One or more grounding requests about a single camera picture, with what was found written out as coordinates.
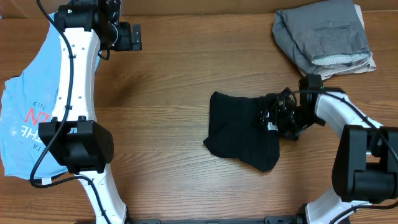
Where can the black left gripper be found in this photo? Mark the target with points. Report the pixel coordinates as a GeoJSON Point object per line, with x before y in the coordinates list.
{"type": "Point", "coordinates": [125, 44]}

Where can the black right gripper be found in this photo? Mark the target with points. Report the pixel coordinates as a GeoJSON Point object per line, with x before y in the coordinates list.
{"type": "Point", "coordinates": [276, 108]}

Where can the black t-shirt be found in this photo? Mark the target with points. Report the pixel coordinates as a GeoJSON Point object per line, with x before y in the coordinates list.
{"type": "Point", "coordinates": [244, 128]}

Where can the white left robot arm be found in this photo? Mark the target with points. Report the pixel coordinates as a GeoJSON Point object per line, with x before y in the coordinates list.
{"type": "Point", "coordinates": [73, 136]}

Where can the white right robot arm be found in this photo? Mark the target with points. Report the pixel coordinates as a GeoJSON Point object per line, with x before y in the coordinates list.
{"type": "Point", "coordinates": [365, 168]}

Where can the folded grey trousers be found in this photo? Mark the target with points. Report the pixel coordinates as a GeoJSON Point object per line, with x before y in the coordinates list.
{"type": "Point", "coordinates": [326, 35]}

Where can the light blue printed t-shirt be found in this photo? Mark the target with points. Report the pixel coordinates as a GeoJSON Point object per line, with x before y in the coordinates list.
{"type": "Point", "coordinates": [40, 93]}

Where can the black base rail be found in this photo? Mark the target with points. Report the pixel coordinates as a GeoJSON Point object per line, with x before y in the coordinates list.
{"type": "Point", "coordinates": [217, 221]}

